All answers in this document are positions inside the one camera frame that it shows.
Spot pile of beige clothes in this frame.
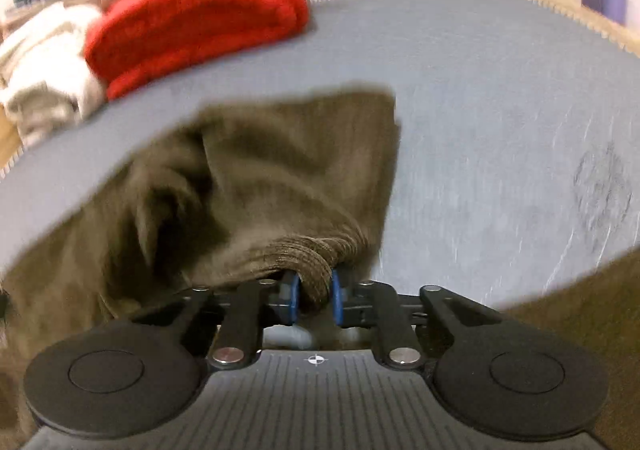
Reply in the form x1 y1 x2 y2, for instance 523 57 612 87
0 3 108 146

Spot red folded blanket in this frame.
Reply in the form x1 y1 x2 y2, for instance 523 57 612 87
84 0 311 101

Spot grey quilted mat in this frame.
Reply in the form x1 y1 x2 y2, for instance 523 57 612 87
0 0 640 311

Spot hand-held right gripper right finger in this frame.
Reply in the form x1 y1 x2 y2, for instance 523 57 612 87
327 267 506 372

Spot olive corduroy pants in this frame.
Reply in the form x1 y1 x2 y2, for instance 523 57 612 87
0 85 403 450

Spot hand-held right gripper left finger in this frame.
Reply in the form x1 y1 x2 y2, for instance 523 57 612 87
132 273 303 372

